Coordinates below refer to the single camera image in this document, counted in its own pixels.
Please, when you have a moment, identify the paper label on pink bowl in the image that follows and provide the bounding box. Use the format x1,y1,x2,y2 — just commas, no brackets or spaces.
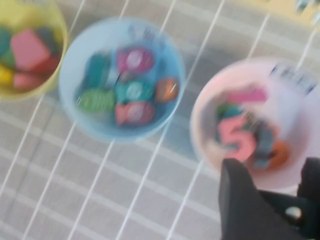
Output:
269,64,317,96

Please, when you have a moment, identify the coral wooden block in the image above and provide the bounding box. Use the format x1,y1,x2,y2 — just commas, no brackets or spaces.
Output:
13,72,47,90

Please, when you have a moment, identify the pink fish piece number one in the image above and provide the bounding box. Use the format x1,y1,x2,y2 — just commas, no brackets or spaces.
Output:
116,47,156,73

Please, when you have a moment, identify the green wooden block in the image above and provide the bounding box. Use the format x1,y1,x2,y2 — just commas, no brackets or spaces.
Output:
0,48,17,68

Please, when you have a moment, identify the teal wooden number piece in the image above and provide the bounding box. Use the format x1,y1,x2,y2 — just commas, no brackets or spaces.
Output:
223,106,245,120

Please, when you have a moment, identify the green wooden fish piece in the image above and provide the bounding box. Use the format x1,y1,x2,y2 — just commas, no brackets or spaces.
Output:
77,89,116,112

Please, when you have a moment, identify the grey checked tablecloth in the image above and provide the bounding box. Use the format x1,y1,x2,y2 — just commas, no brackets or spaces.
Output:
0,0,320,240

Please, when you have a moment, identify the colourful wooden puzzle board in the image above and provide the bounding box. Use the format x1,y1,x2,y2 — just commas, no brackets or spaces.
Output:
257,0,320,28

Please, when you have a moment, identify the dark teal wooden block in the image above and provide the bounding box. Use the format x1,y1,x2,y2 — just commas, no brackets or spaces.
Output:
0,26,12,55

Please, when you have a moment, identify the green wooden number piece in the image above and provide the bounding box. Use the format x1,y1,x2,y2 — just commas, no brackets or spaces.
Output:
216,104,228,120

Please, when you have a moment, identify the pink plastic bowl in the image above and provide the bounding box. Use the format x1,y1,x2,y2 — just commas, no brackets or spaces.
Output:
189,57,320,191

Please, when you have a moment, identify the orange wooden number piece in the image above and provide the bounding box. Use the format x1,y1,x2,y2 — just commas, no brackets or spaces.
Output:
268,141,292,168

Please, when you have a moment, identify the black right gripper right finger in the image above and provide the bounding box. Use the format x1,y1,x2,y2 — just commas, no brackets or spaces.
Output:
296,157,320,240

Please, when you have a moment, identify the pink wooden number five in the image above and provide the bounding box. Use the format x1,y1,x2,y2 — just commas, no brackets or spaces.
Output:
217,117,256,163

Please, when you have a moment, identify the yellow plastic bowl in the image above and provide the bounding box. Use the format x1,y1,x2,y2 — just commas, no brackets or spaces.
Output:
0,0,69,101

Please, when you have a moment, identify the yellow wooden block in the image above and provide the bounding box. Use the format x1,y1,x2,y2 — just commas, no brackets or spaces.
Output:
0,63,16,87

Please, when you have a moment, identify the dark teal wooden fish piece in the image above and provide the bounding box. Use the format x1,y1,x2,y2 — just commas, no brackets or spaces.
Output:
84,52,113,88

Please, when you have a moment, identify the red wooden block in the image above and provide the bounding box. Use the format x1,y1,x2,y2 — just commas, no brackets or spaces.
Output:
32,54,61,75

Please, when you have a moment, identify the light blue plastic bowl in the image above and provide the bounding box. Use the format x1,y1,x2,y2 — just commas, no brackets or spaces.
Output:
57,16,186,144

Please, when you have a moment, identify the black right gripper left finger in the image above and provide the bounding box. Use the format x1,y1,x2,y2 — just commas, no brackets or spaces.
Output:
218,158,301,240

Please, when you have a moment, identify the pink wooden square block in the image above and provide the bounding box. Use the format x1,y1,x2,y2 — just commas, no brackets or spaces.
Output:
10,28,52,72

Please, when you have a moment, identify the magenta wooden number piece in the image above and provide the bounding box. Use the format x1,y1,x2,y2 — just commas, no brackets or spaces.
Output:
227,87,267,103

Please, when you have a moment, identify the teal fish piece number two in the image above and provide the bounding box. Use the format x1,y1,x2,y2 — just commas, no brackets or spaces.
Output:
115,81,154,103

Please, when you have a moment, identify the orange wooden fish piece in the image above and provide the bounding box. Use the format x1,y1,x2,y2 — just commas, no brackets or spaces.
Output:
154,77,181,104

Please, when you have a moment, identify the grey wooden ring piece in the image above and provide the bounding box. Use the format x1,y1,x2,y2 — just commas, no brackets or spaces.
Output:
254,123,276,166

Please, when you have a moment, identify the dark grey wooden block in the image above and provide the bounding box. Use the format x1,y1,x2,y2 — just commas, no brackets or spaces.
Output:
37,26,57,51

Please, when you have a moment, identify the pink fish piece number five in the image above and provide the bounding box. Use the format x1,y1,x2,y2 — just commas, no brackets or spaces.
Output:
114,101,156,126

